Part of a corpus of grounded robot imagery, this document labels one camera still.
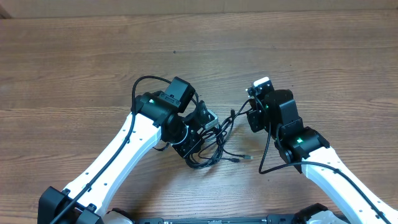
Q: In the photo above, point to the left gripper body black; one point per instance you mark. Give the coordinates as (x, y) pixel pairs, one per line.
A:
(185, 147)

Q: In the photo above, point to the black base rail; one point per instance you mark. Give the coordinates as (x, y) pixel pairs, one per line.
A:
(269, 219)

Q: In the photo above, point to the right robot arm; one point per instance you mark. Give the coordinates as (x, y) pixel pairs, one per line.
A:
(311, 154)

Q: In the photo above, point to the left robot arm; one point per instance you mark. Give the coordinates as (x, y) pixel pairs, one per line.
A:
(154, 117)

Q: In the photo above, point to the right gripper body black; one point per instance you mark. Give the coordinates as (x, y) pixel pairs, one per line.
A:
(259, 121)

